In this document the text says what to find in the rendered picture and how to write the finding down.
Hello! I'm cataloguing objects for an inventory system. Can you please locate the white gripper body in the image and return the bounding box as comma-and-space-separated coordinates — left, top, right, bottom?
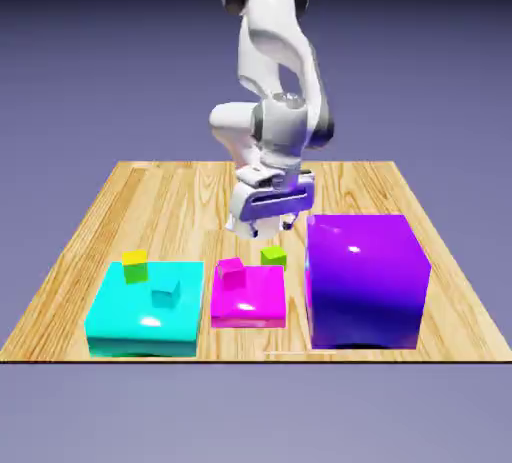
238, 183, 316, 223

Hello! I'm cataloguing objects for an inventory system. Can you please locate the small green cube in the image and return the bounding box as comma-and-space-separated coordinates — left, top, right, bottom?
260, 245, 288, 273

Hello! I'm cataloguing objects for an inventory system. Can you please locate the small magenta cube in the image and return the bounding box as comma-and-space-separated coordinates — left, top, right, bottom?
215, 257, 246, 292

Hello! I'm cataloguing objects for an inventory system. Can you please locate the small cyan cube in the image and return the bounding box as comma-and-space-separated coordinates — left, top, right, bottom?
150, 278, 182, 310

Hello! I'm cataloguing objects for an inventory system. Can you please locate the small yellow cube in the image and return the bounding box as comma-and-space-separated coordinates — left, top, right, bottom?
121, 248, 150, 285

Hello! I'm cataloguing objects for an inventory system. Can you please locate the large magenta box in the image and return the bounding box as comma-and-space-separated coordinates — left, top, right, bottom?
210, 264, 288, 329

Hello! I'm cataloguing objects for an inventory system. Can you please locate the large purple box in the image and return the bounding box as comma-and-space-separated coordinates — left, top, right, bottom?
304, 213, 433, 351

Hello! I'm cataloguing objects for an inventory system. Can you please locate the large cyan box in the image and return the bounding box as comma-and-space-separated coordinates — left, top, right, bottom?
83, 260, 206, 359

